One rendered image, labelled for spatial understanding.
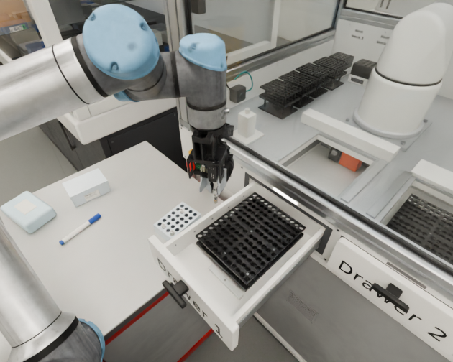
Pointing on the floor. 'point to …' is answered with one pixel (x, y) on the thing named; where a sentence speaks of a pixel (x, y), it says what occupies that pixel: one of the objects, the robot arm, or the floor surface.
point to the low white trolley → (119, 256)
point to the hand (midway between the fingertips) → (215, 187)
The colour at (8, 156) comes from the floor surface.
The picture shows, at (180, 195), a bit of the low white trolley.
